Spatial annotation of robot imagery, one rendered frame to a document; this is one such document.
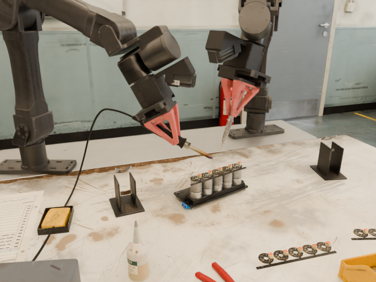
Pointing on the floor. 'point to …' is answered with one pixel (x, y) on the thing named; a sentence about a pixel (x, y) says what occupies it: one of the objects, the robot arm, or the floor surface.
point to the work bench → (215, 215)
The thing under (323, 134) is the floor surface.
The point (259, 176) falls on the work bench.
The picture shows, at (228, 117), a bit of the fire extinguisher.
